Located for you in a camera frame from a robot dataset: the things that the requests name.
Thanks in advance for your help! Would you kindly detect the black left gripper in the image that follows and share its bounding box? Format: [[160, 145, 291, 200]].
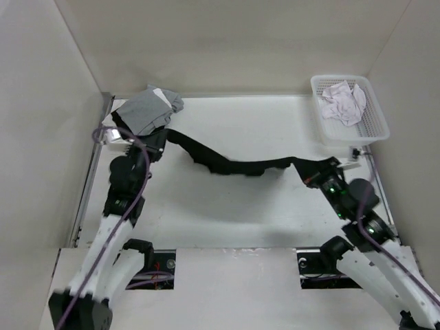
[[124, 129, 168, 193]]

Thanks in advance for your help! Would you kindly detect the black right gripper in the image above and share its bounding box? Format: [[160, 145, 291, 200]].
[[291, 155, 348, 219]]

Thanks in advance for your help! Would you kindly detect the black tank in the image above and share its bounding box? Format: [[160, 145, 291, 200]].
[[111, 111, 165, 139], [167, 129, 316, 179]]

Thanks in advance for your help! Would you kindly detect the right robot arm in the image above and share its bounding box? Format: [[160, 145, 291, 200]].
[[294, 157, 439, 329]]

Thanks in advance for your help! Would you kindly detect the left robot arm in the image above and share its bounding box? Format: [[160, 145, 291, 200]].
[[48, 130, 167, 329]]

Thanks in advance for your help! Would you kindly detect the black folded tank top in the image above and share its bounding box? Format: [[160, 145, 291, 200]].
[[111, 111, 165, 139]]

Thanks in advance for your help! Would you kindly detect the grey folded tank top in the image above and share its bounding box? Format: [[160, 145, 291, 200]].
[[118, 85, 185, 135]]

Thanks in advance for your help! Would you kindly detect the white crumpled tank top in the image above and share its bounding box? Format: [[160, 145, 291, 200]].
[[321, 80, 366, 127]]

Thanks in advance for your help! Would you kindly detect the white plastic laundry basket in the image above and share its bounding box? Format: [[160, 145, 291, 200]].
[[310, 74, 390, 146]]

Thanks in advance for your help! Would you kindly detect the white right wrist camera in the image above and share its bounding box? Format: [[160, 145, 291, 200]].
[[338, 146, 364, 169]]

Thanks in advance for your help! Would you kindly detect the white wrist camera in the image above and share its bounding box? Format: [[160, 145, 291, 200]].
[[101, 128, 130, 148], [338, 146, 364, 169]]

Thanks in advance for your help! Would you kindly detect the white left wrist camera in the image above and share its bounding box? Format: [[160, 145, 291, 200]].
[[101, 128, 130, 148]]

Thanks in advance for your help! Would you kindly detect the metal table edge rail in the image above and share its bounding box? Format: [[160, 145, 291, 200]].
[[65, 92, 114, 248]]

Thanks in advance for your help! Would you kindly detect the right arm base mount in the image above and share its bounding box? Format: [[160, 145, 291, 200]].
[[296, 248, 360, 289]]

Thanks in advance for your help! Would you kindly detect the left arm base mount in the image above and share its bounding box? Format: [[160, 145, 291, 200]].
[[127, 250, 177, 290]]

